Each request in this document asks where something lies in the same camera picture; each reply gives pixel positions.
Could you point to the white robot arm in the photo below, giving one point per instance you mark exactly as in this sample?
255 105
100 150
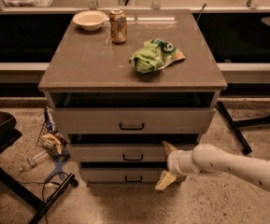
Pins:
206 159

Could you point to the orange soda can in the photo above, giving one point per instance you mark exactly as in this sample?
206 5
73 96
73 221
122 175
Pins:
118 29

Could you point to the grey drawer cabinet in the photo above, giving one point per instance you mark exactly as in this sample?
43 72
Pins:
89 71

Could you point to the white bowl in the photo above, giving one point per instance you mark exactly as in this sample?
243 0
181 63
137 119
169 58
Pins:
90 20

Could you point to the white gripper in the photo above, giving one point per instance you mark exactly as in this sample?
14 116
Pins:
173 163

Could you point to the green chip bag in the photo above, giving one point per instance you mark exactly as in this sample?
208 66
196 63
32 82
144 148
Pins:
157 54

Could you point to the black chair left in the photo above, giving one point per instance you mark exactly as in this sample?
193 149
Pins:
8 136

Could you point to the black floor bar left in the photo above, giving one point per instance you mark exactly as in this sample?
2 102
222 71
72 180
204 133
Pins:
70 180

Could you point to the black stand leg right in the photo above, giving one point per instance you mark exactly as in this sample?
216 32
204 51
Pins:
236 125

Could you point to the wire basket with snacks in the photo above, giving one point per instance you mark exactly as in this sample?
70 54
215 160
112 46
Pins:
50 139

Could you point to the grey drawer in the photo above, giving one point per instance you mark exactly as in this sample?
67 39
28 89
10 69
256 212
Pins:
132 120
125 176
117 153

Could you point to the clear plastic bottle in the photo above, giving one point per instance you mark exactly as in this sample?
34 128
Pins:
33 162

